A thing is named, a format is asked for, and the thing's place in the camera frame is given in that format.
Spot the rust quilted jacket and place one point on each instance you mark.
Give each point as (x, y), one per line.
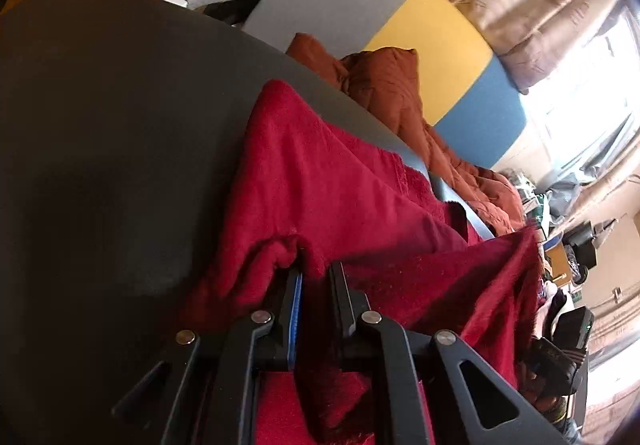
(390, 85)

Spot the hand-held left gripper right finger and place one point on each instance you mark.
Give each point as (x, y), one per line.
(345, 320)

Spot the grey plastic bag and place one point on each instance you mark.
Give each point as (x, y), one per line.
(570, 195)

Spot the dark red embroidered sweater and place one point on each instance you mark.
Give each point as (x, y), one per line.
(325, 200)

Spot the black monitor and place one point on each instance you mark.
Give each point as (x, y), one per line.
(581, 245)

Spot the beige starfish print curtain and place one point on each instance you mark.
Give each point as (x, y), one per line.
(530, 10)

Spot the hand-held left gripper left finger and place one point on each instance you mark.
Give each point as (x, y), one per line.
(296, 325)

